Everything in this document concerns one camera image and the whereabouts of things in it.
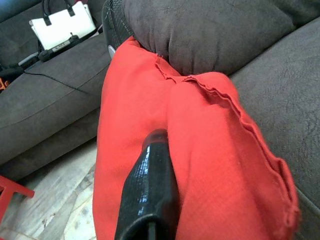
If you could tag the black garment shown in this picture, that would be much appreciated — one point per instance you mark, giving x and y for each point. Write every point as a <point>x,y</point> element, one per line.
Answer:
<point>8,72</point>

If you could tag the red plastic stool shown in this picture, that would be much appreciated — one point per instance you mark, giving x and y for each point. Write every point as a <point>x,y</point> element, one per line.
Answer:
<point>15,188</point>

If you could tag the two-seat dark grey sofa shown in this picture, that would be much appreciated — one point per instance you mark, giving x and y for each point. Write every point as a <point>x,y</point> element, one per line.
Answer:
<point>212,32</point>

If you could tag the black floor fan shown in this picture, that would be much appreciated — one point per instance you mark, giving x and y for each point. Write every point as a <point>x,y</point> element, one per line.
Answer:
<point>112,27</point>

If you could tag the small orange clip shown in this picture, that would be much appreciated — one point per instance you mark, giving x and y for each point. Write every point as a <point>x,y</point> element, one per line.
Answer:
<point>3,85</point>

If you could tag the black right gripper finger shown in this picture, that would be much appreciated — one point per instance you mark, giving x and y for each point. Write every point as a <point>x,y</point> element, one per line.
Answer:
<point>147,187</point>

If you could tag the long dark grey sofa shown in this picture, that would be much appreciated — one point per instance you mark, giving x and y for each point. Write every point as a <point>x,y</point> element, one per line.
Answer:
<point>50,105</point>

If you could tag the red pillow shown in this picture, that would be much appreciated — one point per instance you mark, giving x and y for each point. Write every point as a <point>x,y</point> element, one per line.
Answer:
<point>212,150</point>

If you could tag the black handheld device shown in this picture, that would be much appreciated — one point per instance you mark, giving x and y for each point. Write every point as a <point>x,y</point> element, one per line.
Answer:
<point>46,56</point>

